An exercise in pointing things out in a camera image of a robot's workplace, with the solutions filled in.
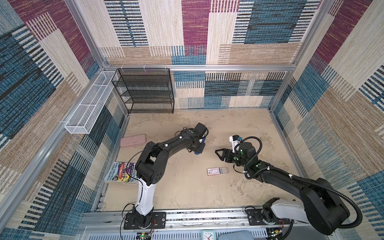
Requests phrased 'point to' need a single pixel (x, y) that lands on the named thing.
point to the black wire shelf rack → (145, 90)
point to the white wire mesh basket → (83, 120)
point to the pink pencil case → (133, 140)
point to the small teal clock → (209, 235)
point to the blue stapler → (203, 141)
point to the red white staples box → (215, 171)
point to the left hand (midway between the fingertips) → (199, 146)
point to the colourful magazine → (122, 171)
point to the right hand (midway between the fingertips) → (219, 153)
